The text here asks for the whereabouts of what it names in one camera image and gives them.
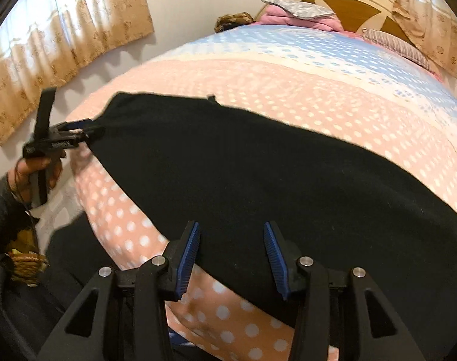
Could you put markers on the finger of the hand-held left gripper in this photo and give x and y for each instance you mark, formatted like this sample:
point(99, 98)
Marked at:
point(93, 133)
point(80, 123)

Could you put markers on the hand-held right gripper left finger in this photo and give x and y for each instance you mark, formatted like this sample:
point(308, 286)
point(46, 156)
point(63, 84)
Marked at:
point(187, 257)

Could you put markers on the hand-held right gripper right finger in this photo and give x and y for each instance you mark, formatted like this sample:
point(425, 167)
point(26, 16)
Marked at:
point(277, 265)

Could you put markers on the black pants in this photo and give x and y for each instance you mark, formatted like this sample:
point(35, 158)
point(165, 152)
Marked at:
point(251, 180)

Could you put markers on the person's left forearm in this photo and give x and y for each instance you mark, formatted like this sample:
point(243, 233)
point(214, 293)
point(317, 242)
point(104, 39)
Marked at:
point(2, 214)

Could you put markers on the person's left hand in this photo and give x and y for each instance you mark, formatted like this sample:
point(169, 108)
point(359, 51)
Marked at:
point(23, 171)

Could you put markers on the beige patterned curtain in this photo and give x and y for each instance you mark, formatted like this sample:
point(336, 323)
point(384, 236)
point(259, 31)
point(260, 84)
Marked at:
point(428, 18)
point(63, 30)

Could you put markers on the person's dark clothing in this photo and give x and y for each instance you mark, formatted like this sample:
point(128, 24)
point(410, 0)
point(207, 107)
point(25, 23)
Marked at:
point(74, 248)

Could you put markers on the brown woven object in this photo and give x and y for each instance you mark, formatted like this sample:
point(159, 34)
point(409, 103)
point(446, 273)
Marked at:
point(25, 265)

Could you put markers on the bed with checkered blanket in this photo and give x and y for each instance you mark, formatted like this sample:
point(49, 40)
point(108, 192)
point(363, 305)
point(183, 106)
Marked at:
point(326, 94)

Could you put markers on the pink folded blanket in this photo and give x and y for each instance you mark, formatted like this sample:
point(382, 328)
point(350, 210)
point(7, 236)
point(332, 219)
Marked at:
point(277, 19)

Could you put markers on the grey patterned pillow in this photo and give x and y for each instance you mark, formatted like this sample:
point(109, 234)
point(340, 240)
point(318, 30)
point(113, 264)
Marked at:
point(296, 8)

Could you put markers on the striped pillow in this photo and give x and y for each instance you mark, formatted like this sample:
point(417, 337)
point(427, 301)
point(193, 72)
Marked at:
point(398, 47)

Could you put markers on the cream and wood headboard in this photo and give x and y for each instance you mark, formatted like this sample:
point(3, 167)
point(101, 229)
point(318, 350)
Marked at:
point(349, 11)

